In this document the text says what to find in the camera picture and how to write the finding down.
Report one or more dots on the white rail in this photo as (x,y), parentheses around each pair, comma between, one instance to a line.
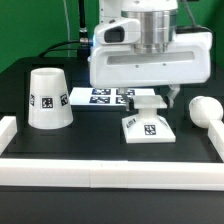
(112,174)
(8,129)
(216,136)

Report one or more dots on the white lamp base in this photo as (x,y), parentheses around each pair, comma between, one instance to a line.
(147,126)

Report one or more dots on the white right rail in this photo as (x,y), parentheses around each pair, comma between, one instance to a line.
(216,136)

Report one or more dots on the white lamp shade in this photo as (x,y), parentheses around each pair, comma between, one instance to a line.
(49,105)

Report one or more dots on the white left rail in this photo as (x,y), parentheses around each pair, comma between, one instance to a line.
(8,129)

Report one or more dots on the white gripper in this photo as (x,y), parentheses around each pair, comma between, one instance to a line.
(114,63)

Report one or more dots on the white marker sheet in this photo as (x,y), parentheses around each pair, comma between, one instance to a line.
(84,96)

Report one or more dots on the white lamp bulb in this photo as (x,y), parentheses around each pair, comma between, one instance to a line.
(204,109)

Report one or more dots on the white front rail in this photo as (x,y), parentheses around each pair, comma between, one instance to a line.
(112,174)

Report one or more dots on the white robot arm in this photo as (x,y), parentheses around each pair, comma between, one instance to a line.
(144,47)

